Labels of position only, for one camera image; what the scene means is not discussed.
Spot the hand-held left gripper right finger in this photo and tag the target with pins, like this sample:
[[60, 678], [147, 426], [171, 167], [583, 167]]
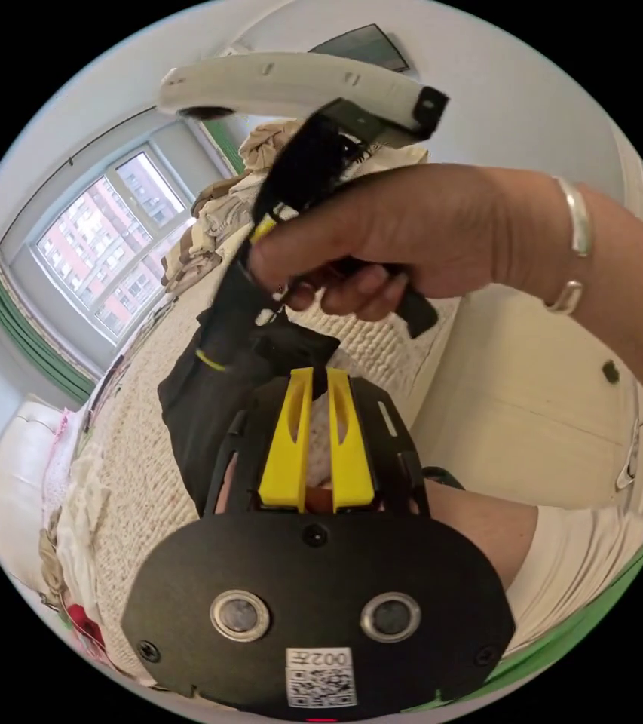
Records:
[[350, 452]]

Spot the window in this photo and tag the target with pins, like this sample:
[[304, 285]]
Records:
[[100, 243]]

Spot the person's right hand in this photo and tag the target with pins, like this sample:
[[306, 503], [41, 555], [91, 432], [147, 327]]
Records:
[[411, 232]]

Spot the bed with woven mat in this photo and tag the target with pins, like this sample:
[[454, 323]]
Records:
[[129, 452]]

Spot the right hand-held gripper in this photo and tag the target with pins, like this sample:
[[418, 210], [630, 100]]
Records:
[[310, 164]]

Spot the dark wall panel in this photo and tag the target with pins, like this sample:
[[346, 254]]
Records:
[[363, 48]]

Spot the black short sleeve shirt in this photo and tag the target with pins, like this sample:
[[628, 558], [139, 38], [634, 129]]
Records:
[[202, 407]]

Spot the green curtain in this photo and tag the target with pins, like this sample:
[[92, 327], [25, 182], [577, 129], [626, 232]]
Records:
[[33, 334], [222, 144]]

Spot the person's body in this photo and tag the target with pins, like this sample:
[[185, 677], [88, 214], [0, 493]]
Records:
[[524, 565]]

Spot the person's right forearm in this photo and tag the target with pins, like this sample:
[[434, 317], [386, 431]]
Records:
[[609, 271]]

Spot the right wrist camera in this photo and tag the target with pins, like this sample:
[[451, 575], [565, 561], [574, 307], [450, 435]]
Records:
[[298, 82]]

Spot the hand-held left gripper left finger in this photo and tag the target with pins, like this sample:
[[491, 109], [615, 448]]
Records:
[[288, 447]]

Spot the folded floral quilt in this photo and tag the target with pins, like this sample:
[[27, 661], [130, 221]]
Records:
[[83, 526]]

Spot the pile of clothes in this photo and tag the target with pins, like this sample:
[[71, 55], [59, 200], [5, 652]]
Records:
[[214, 226]]

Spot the white cupboard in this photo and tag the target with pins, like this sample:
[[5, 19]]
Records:
[[524, 396]]

